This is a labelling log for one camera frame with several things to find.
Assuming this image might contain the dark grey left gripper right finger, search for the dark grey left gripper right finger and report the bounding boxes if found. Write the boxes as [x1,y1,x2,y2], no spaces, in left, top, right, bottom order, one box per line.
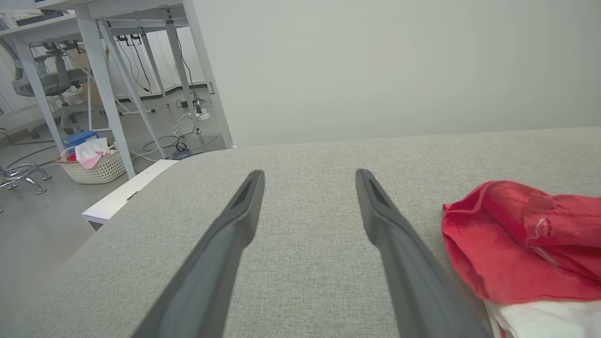
[355,169,492,338]

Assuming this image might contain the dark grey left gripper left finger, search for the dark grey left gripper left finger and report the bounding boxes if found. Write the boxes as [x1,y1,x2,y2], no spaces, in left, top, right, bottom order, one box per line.
[131,169,266,338]

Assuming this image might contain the red Bulls jersey white sleeves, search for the red Bulls jersey white sleeves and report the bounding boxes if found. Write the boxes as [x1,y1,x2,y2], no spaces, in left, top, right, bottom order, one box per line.
[441,180,601,338]

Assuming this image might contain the cream woven laundry basket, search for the cream woven laundry basket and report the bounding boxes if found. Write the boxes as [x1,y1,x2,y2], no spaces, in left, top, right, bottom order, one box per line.
[56,145,127,185]

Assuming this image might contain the pink and white cloth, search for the pink and white cloth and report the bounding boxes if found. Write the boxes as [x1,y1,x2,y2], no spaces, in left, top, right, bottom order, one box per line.
[75,137,111,170]

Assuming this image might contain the blue box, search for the blue box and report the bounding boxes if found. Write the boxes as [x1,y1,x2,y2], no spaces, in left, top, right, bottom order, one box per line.
[62,130,100,149]

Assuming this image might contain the chrome chair base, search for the chrome chair base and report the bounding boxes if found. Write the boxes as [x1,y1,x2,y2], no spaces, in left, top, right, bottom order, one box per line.
[0,163,53,196]

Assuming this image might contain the grey office chair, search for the grey office chair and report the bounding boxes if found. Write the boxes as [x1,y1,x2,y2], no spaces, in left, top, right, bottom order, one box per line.
[11,41,91,138]

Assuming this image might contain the white floor cable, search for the white floor cable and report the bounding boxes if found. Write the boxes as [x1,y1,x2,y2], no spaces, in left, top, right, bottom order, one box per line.
[129,112,222,163]

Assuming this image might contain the white metal frame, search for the white metal frame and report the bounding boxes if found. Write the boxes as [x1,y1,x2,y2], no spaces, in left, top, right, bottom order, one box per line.
[0,0,236,179]

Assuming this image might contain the black hanging cables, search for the black hanging cables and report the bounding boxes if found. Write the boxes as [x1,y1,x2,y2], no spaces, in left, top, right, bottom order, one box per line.
[115,37,151,93]

